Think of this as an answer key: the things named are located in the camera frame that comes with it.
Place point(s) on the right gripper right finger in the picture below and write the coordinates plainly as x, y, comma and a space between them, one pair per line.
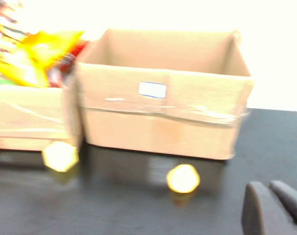
291, 199

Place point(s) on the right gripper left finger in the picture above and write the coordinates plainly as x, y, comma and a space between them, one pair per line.
261, 213

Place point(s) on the yellow potato sticks bag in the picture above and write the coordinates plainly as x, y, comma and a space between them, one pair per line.
40, 51

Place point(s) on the yellow rubber duck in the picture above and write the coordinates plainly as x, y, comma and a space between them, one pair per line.
183, 178

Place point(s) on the cardboard box with label sticker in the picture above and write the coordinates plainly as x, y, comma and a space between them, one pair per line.
163, 127

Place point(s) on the white blue-edged label sticker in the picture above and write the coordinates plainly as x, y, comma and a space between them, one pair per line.
152, 89

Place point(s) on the yellow foam cube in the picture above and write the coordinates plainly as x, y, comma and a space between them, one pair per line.
60, 156

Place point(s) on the red shrimp strips bag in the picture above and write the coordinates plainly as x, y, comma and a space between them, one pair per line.
65, 66

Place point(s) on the cardboard box with F2 print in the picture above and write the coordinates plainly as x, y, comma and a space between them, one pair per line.
28, 117

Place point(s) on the large green chips bag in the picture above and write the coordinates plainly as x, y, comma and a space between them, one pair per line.
1, 81

